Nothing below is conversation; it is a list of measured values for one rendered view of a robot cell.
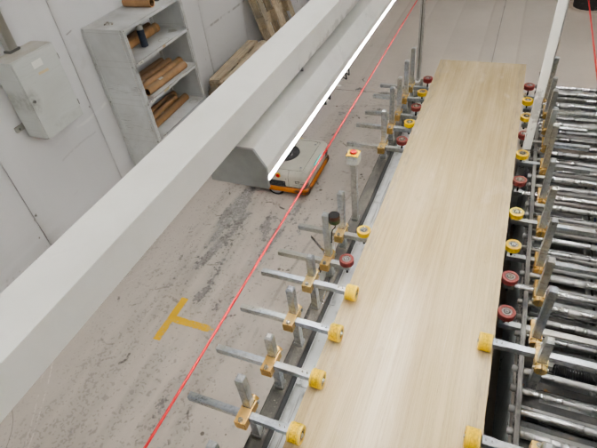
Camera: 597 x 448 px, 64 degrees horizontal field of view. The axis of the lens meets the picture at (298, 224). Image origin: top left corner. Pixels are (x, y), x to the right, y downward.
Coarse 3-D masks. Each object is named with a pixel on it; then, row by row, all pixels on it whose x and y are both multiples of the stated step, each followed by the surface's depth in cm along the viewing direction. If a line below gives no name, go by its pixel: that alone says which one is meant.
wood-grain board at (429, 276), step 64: (448, 64) 429; (512, 64) 417; (448, 128) 351; (512, 128) 342; (448, 192) 297; (384, 256) 262; (448, 256) 257; (384, 320) 231; (448, 320) 227; (384, 384) 206; (448, 384) 203
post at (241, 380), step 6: (240, 378) 184; (246, 378) 187; (240, 384) 185; (246, 384) 188; (240, 390) 189; (246, 390) 189; (240, 396) 193; (246, 396) 190; (252, 396) 196; (246, 402) 194; (252, 402) 198; (252, 426) 208; (258, 426) 208; (252, 432) 213; (258, 432) 211
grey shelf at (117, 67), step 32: (160, 0) 442; (96, 32) 400; (128, 32) 455; (160, 32) 465; (96, 64) 424; (128, 64) 410; (192, 64) 490; (128, 96) 435; (160, 96) 448; (192, 96) 521; (128, 128) 463; (160, 128) 475
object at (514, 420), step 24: (576, 216) 312; (528, 240) 268; (576, 240) 286; (528, 264) 255; (576, 264) 282; (576, 288) 270; (528, 312) 248; (552, 312) 259; (504, 336) 298; (504, 360) 274; (528, 360) 228; (504, 384) 253; (552, 384) 229; (504, 408) 235; (552, 408) 210; (504, 432) 220; (552, 432) 202; (576, 432) 212
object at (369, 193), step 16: (416, 96) 436; (384, 160) 364; (368, 192) 337; (368, 208) 329; (352, 224) 314; (352, 240) 303; (336, 256) 294; (336, 272) 284; (320, 304) 265; (320, 320) 264; (304, 336) 252; (288, 352) 246; (304, 352) 246; (288, 384) 233; (272, 400) 227; (272, 416) 221; (272, 432) 221
